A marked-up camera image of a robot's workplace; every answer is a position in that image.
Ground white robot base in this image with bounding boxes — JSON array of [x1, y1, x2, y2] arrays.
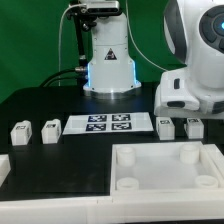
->
[[83, 13, 141, 99]]

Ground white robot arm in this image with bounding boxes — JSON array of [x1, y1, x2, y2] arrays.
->
[[154, 0, 224, 120]]

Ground white AprilTag base sheet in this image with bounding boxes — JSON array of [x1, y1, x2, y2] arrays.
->
[[63, 112, 153, 135]]

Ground white fixture piece left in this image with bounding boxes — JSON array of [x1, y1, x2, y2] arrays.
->
[[0, 154, 11, 187]]

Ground black cables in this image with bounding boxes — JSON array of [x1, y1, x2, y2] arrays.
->
[[39, 68, 88, 88]]

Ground white cable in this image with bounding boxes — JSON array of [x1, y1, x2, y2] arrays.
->
[[57, 0, 168, 87]]

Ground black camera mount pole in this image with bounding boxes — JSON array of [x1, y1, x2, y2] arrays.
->
[[66, 0, 96, 68]]

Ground grey camera on pole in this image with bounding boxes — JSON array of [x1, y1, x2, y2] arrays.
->
[[80, 0, 120, 16]]

